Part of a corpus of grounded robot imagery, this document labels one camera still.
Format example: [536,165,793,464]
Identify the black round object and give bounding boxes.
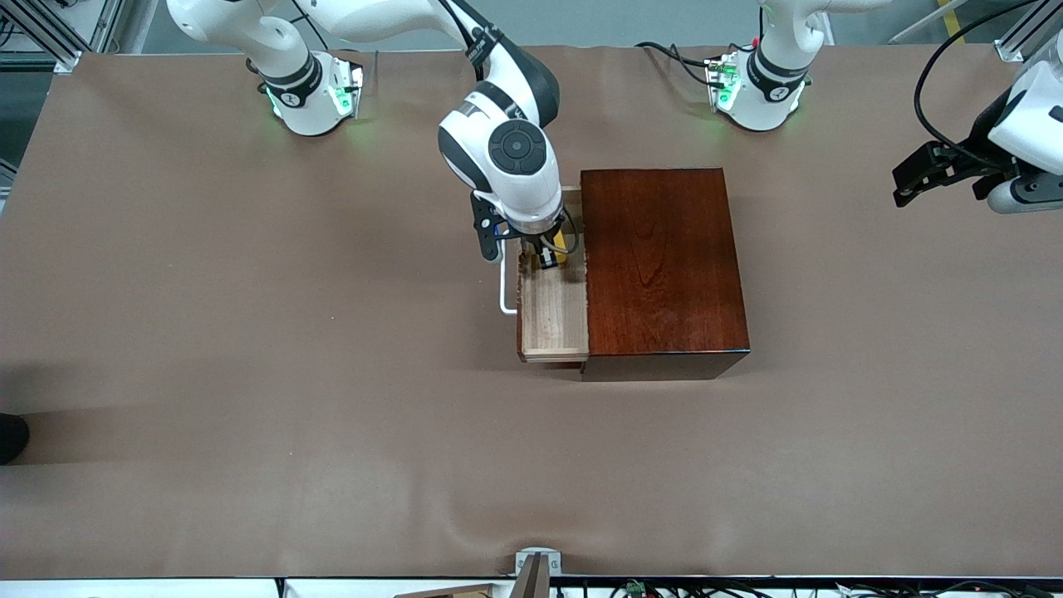
[0,413,31,466]

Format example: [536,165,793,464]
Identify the grey diagonal metal bar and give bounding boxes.
[889,0,968,44]

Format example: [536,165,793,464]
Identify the aluminium frame profile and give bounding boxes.
[0,0,125,74]
[995,0,1063,63]

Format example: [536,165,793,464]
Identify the grey metal camera mount bracket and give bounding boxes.
[508,548,563,598]

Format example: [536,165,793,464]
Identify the light wooden plank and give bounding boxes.
[394,584,497,598]

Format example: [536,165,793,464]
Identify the light wood drawer white handle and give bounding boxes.
[498,187,590,365]

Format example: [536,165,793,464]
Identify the black left arm base cables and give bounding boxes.
[635,42,725,89]

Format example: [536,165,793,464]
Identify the brown table mat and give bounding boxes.
[0,43,1063,581]

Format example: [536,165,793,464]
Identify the dark brown wooden cabinet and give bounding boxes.
[579,168,752,383]

